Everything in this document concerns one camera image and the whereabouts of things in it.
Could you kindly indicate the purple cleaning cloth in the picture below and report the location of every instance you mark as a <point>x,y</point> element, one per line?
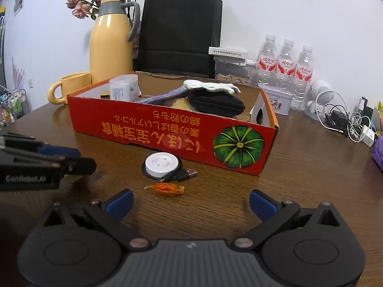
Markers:
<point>161,97</point>

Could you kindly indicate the black paper bag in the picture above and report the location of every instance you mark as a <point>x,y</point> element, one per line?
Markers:
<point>179,33</point>

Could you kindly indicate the white flat box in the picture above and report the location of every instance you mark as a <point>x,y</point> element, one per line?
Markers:
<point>227,53</point>

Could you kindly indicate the white wall outlet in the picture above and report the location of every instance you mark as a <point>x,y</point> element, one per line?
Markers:
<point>30,83</point>

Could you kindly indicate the purple tissue packet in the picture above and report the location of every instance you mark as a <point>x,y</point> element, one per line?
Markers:
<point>378,155</point>

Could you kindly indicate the white tin box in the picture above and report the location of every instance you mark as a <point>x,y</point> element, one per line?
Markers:
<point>276,101</point>

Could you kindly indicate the black zip case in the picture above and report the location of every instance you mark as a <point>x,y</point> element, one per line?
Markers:
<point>217,104</point>

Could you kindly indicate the red cardboard box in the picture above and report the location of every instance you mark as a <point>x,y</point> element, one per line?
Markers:
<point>167,134</point>

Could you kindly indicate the colourful snack packet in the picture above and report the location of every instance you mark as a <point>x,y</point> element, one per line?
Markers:
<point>380,116</point>

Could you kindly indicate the clear jar of seeds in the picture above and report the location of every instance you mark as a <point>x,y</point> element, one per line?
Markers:
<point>233,73</point>

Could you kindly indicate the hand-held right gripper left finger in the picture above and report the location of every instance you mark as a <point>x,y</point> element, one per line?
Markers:
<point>119,203</point>

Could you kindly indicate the yellow plush toy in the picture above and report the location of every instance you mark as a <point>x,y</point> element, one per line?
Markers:
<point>181,103</point>

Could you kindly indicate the clear water bottle red label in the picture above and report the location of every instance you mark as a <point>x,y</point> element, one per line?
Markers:
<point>286,65</point>
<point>302,74</point>
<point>267,62</point>

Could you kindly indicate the white round device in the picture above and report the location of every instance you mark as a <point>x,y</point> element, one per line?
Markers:
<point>163,164</point>

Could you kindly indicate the black power adapter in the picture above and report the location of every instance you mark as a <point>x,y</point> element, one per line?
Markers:
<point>339,119</point>

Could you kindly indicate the white sock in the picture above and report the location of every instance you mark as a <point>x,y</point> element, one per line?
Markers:
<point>212,86</point>

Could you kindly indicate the yellow thermos jug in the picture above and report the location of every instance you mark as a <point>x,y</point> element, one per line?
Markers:
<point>110,47</point>

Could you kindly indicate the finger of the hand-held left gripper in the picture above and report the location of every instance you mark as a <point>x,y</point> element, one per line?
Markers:
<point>59,152</point>
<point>80,166</point>

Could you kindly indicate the white charger plug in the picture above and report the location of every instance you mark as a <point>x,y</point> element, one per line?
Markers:
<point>368,136</point>

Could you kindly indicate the dried orange pod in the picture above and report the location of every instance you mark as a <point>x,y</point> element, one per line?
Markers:
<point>166,189</point>

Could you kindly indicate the translucent plastic swab container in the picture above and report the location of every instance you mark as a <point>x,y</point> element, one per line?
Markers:
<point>124,89</point>

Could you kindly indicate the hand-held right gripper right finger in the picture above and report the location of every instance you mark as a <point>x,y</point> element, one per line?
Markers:
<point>263,204</point>

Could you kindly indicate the yellow mug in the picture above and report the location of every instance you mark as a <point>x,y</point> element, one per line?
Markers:
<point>71,86</point>

